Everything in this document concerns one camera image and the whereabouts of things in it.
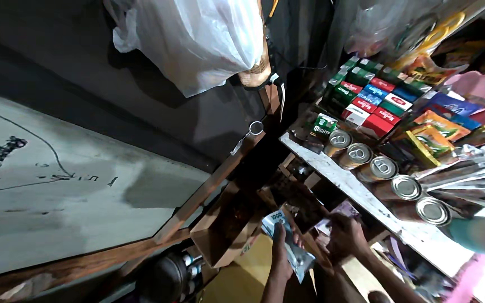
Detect white painted wooden shelf board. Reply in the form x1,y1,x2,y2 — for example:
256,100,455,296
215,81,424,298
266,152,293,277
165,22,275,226
280,132,475,278

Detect person's right hand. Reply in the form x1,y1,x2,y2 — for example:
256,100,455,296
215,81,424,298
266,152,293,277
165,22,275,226
326,212,370,260

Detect person's left forearm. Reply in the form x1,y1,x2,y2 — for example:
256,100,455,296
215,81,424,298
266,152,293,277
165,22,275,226
260,269,292,303

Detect brown can with plain lid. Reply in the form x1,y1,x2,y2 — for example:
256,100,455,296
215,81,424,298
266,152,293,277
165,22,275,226
394,196,452,227
374,174,423,201

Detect pile of clear plastic sachets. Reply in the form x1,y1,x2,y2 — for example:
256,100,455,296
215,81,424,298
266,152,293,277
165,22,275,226
413,143,485,211

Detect white plastic bag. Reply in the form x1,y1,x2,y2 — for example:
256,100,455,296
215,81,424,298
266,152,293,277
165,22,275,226
103,0,264,98

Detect pile of cigarette packs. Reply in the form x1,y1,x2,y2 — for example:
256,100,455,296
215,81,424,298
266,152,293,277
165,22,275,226
318,56,433,140

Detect wooden bottom frame beam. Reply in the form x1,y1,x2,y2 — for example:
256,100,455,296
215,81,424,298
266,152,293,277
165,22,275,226
0,228,193,303

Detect brown cardboard box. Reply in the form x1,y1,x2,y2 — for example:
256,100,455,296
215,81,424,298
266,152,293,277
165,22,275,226
189,180,268,269

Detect clear hanging plastic bag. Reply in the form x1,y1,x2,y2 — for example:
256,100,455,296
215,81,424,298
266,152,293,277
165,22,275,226
342,0,441,58

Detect wooden wall frame beam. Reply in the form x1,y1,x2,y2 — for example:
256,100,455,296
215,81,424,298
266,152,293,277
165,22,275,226
153,84,280,245

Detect yellow plastic hooks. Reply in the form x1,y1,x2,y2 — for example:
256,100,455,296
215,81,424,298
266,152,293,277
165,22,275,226
390,11,466,71

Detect purple banknotes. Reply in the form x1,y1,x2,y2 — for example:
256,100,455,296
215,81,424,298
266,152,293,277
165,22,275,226
315,199,360,236

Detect blue banknotes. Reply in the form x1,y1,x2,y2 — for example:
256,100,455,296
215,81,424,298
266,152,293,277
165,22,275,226
261,210,316,284

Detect wooden money drawer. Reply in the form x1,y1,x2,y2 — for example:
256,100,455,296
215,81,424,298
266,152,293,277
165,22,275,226
258,153,390,276

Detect black round container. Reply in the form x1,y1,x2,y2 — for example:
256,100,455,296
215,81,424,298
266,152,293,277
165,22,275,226
136,252,188,303

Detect person's left hand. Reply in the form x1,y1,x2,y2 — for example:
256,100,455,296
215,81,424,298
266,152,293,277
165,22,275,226
271,222,305,281

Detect round wooden post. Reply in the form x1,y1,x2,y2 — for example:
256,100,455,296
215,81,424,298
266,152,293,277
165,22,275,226
238,0,271,88

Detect white cable with plug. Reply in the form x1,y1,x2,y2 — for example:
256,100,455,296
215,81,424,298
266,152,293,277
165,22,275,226
269,73,286,123

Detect single green white cigarette box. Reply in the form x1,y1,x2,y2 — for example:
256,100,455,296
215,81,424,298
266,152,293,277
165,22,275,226
311,113,338,141

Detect orange green packet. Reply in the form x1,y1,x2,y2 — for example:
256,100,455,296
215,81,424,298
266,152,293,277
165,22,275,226
405,124,456,170
413,110,471,143

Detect orange red snack packet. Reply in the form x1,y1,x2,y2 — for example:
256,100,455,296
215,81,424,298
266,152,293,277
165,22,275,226
404,55,470,86

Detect teal can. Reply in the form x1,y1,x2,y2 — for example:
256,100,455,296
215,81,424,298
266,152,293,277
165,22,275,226
445,216,485,260

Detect group of small bottles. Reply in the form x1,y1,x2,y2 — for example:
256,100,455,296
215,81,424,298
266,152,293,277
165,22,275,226
181,252,206,297

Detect pink scalloped plastic container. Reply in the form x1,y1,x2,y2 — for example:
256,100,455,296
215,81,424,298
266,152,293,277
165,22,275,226
444,71,485,102

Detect pink cloth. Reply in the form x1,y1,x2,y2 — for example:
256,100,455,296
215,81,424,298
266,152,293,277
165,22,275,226
444,254,485,303

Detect gold can with pull tab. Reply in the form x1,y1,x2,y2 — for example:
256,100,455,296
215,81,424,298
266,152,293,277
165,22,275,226
356,156,399,183
323,129,353,158
338,143,373,171

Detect white board with drawings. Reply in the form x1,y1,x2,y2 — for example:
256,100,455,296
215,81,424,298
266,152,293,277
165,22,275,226
0,88,211,280

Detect purple blue packet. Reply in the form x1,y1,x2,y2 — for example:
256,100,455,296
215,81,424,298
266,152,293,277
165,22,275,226
428,92,485,117

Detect person's legs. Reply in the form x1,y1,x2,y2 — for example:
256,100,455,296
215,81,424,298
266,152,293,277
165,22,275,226
323,265,391,303

